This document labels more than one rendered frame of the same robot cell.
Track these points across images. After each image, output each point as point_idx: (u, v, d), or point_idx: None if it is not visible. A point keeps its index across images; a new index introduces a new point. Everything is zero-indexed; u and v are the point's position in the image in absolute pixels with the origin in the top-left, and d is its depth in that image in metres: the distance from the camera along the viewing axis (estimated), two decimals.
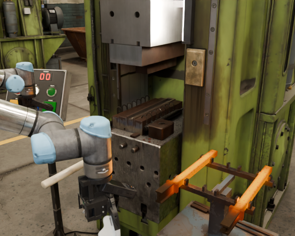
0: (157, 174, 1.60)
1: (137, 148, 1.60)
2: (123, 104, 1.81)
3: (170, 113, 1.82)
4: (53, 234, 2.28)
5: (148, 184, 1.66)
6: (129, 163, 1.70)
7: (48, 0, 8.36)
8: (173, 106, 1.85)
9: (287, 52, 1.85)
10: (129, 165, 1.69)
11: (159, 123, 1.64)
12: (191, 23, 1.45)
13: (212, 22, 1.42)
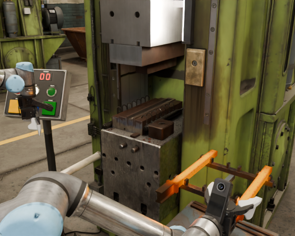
0: (157, 174, 1.60)
1: (137, 148, 1.60)
2: (123, 104, 1.81)
3: (170, 113, 1.82)
4: None
5: (148, 184, 1.66)
6: (129, 163, 1.70)
7: (48, 0, 8.36)
8: (173, 106, 1.85)
9: (287, 52, 1.85)
10: (129, 165, 1.69)
11: (159, 123, 1.64)
12: (191, 23, 1.45)
13: (212, 22, 1.42)
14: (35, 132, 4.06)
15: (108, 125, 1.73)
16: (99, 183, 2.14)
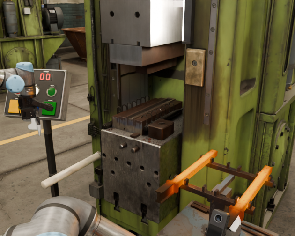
0: (157, 174, 1.60)
1: (137, 148, 1.60)
2: (123, 104, 1.81)
3: (170, 113, 1.82)
4: None
5: (148, 184, 1.66)
6: (129, 163, 1.70)
7: (48, 0, 8.36)
8: (173, 106, 1.85)
9: (287, 52, 1.85)
10: (129, 165, 1.69)
11: (159, 123, 1.64)
12: (191, 23, 1.45)
13: (212, 22, 1.42)
14: (35, 132, 4.06)
15: (108, 125, 1.73)
16: (99, 183, 2.14)
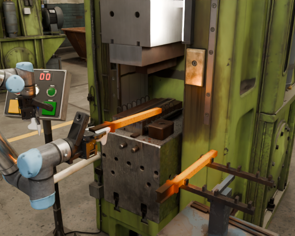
0: (157, 174, 1.60)
1: (137, 148, 1.60)
2: (123, 104, 1.81)
3: (170, 113, 1.82)
4: (53, 234, 2.28)
5: (148, 184, 1.66)
6: (129, 163, 1.70)
7: (48, 0, 8.36)
8: (173, 106, 1.85)
9: (287, 52, 1.85)
10: (129, 165, 1.69)
11: (159, 123, 1.64)
12: (191, 23, 1.45)
13: (212, 22, 1.42)
14: (35, 132, 4.06)
15: None
16: (99, 183, 2.14)
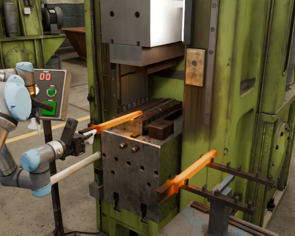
0: (157, 174, 1.60)
1: (137, 148, 1.60)
2: (123, 104, 1.81)
3: (170, 113, 1.82)
4: (53, 234, 2.28)
5: (148, 184, 1.66)
6: (129, 163, 1.70)
7: (48, 0, 8.36)
8: (173, 106, 1.85)
9: (287, 52, 1.85)
10: (129, 165, 1.69)
11: (159, 123, 1.64)
12: (191, 23, 1.45)
13: (212, 22, 1.42)
14: (35, 132, 4.06)
15: None
16: (99, 183, 2.14)
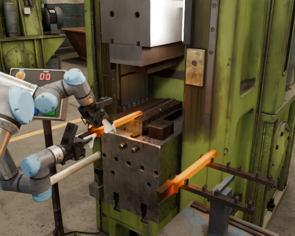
0: (157, 174, 1.60)
1: (137, 148, 1.60)
2: (123, 104, 1.81)
3: (170, 113, 1.82)
4: (53, 234, 2.28)
5: (148, 184, 1.66)
6: (129, 163, 1.70)
7: (48, 0, 8.36)
8: (173, 106, 1.85)
9: (287, 52, 1.85)
10: (129, 165, 1.69)
11: (159, 123, 1.64)
12: (191, 23, 1.45)
13: (212, 22, 1.42)
14: (35, 132, 4.06)
15: None
16: (99, 183, 2.14)
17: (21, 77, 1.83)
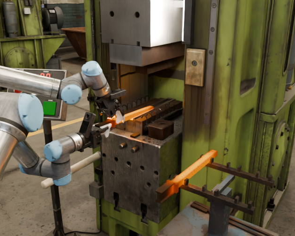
0: (157, 174, 1.60)
1: (137, 148, 1.60)
2: (123, 104, 1.81)
3: (170, 113, 1.82)
4: (53, 234, 2.28)
5: (148, 184, 1.66)
6: (129, 163, 1.70)
7: (48, 0, 8.36)
8: (173, 106, 1.85)
9: (287, 52, 1.85)
10: (129, 165, 1.69)
11: (159, 123, 1.64)
12: (191, 23, 1.45)
13: (212, 22, 1.42)
14: (35, 132, 4.06)
15: None
16: (99, 183, 2.14)
17: None
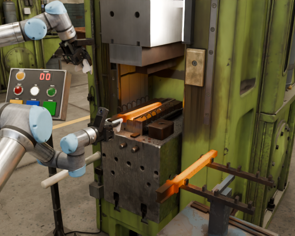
0: (157, 174, 1.60)
1: (137, 148, 1.60)
2: (123, 104, 1.81)
3: (170, 113, 1.82)
4: (53, 234, 2.28)
5: (148, 184, 1.66)
6: (129, 163, 1.70)
7: (48, 0, 8.36)
8: (173, 106, 1.85)
9: (287, 52, 1.85)
10: (129, 165, 1.69)
11: (159, 123, 1.64)
12: (191, 23, 1.45)
13: (212, 22, 1.42)
14: None
15: None
16: (99, 183, 2.14)
17: (21, 77, 1.83)
